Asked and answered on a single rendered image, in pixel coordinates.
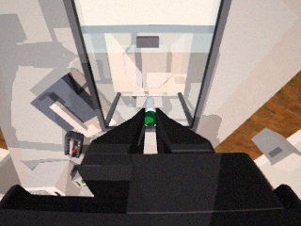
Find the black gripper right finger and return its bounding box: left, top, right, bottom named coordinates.
left=155, top=107, right=215, bottom=153

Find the black rectangular block with grey bar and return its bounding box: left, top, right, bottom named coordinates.
left=64, top=131, right=84, bottom=158

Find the green-capped test tube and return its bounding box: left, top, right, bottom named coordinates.
left=145, top=94, right=156, bottom=126

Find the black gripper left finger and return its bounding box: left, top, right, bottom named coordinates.
left=85, top=108, right=145, bottom=154

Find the grey flat mat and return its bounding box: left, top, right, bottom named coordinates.
left=0, top=0, right=299, bottom=176

